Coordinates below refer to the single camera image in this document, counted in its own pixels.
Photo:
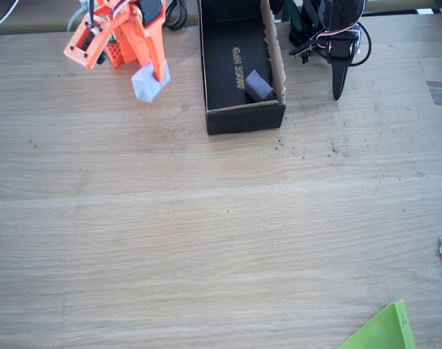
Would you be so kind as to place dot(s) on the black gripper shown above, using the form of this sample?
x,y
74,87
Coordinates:
x,y
339,73

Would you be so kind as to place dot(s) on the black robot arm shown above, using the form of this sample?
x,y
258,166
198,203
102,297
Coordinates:
x,y
315,14

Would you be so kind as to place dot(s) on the black cardboard box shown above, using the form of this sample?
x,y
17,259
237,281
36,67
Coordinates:
x,y
221,83

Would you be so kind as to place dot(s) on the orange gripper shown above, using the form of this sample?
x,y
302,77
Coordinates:
x,y
144,34

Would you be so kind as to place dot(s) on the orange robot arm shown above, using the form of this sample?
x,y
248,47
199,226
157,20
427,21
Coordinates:
x,y
72,54

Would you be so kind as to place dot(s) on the purple foam block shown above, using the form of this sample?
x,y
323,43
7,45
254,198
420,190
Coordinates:
x,y
259,87
144,89

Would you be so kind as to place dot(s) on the lime green sheet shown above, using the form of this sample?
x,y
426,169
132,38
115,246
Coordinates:
x,y
388,331

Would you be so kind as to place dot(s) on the grey tape patch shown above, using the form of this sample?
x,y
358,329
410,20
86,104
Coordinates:
x,y
441,92

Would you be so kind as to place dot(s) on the green table clamp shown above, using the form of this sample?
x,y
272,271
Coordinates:
x,y
292,16
112,38

